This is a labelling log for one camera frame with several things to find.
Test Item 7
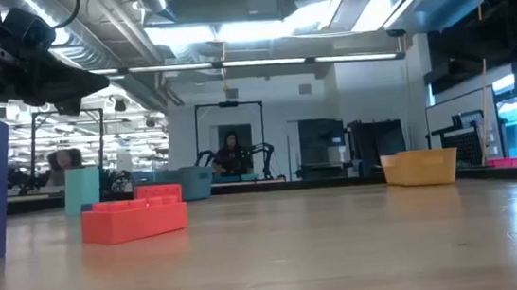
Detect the teal toy block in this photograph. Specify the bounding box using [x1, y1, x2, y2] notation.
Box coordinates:
[62, 165, 104, 218]

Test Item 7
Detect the orange studded toy block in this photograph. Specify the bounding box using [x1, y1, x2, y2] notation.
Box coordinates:
[134, 181, 184, 208]
[79, 193, 191, 249]

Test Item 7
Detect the person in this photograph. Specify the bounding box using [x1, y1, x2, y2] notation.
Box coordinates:
[209, 129, 254, 179]
[43, 146, 86, 188]

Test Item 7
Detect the white board panel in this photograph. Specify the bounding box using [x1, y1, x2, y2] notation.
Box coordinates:
[422, 84, 504, 171]

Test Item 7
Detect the black pegboard cart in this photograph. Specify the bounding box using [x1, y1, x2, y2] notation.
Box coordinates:
[423, 108, 490, 172]

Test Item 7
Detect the pink plastic bin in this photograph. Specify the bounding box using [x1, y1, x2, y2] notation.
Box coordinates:
[486, 155, 517, 172]

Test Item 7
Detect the yellow plastic bin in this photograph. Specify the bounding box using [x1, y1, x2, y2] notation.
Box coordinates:
[378, 145, 461, 192]

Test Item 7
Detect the black cabinet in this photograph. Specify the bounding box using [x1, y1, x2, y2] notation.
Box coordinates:
[346, 116, 409, 179]

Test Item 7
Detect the blue plastic bin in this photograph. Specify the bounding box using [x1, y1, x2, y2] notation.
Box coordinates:
[130, 163, 218, 208]

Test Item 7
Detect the long ceiling light strip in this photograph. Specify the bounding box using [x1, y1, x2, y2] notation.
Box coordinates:
[89, 39, 407, 90]

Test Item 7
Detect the black background gantry frame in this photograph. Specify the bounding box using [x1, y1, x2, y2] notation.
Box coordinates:
[26, 105, 111, 194]
[191, 97, 271, 186]

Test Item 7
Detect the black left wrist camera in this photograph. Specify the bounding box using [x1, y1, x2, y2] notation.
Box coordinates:
[0, 2, 59, 56]

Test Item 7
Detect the black left wrist camera cable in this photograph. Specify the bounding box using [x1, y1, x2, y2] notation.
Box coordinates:
[52, 0, 85, 30]

